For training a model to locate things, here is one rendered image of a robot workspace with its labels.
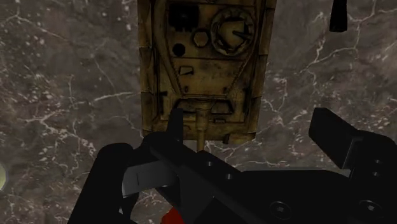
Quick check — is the red object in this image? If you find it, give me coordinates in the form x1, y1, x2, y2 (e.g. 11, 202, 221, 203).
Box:
160, 207, 185, 224

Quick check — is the pale round object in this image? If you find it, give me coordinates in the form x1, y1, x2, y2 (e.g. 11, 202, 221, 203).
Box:
0, 164, 7, 191

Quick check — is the black slim object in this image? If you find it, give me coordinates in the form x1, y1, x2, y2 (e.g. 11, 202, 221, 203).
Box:
329, 0, 349, 33

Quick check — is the yellow-brown toy tank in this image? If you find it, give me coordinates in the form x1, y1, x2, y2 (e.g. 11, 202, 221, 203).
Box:
137, 0, 277, 152

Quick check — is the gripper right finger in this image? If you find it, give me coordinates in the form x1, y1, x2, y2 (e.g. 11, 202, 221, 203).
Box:
308, 107, 397, 224

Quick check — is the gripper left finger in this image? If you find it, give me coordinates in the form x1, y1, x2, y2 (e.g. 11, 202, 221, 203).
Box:
144, 108, 259, 224

